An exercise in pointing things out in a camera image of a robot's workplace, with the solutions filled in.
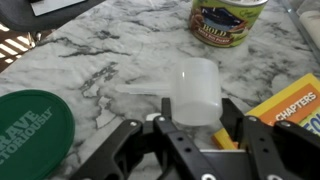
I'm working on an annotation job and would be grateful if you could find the green plastic lid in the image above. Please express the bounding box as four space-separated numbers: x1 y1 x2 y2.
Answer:
0 89 76 180

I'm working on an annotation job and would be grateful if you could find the white paper sheet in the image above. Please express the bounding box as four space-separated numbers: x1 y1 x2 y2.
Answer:
29 0 88 17

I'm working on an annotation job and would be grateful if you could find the open green nut can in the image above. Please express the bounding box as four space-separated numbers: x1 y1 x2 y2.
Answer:
188 0 269 48

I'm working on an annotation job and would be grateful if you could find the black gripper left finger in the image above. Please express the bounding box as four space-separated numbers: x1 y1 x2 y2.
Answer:
69 97 214 180

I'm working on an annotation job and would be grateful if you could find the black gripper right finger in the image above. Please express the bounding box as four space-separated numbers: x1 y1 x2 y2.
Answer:
221 98 320 180

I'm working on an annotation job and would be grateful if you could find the dark grey chair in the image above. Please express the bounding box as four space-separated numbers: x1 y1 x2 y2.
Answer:
0 0 108 33

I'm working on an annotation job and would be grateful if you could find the clear condiment caddy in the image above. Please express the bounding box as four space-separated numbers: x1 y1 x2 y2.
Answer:
278 0 320 63

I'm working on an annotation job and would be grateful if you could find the clear plastic measuring spoon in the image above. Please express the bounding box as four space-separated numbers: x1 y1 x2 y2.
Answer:
114 57 224 127

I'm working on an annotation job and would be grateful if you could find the yellow dog chapter book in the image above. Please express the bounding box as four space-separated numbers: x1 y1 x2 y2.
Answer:
211 73 320 151

